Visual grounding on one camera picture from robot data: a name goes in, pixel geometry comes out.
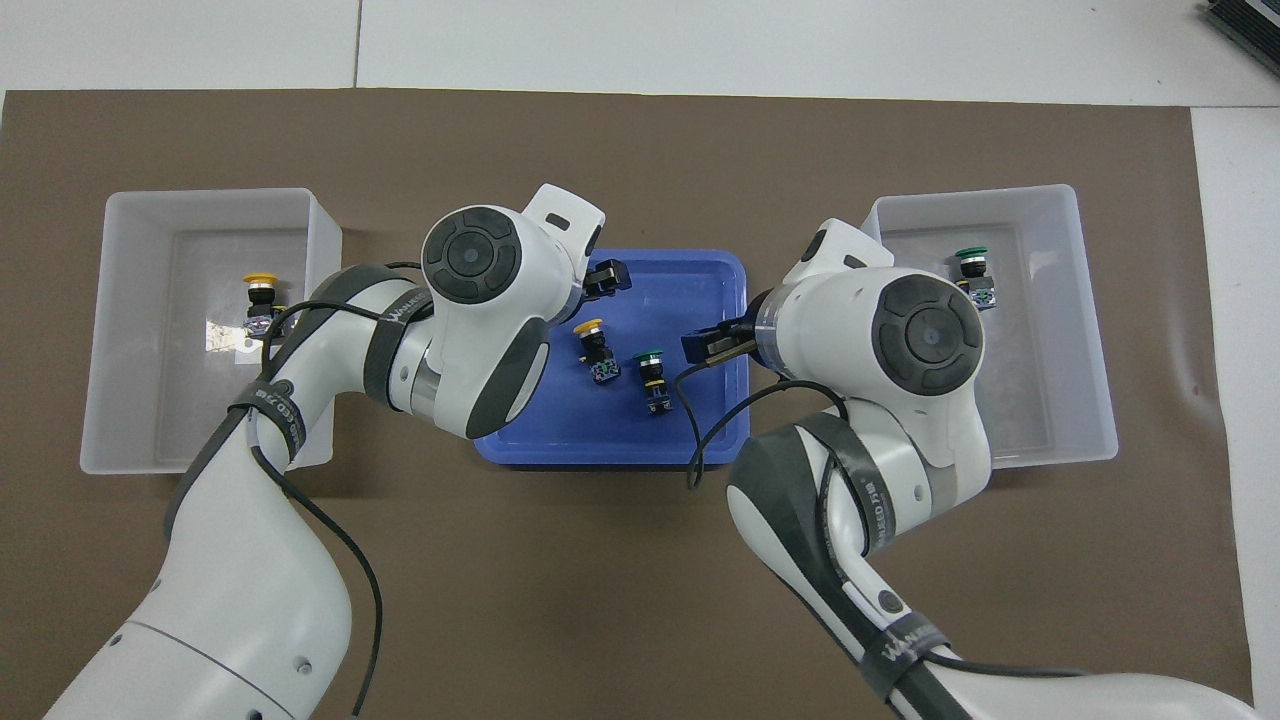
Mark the brown paper table mat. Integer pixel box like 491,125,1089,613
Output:
0,88,1256,720

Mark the translucent white plastic box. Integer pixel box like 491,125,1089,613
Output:
80,188,343,475
860,183,1119,471

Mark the yellow push button switch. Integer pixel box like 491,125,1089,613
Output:
573,319,621,386
243,272,291,341

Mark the black ribbed metal device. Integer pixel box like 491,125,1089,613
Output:
1200,0,1280,61

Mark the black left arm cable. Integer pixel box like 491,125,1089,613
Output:
240,262,421,720

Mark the blue plastic tray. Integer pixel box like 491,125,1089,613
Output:
472,248,752,471

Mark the green push button switch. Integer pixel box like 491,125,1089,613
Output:
633,350,674,417
953,247,998,311

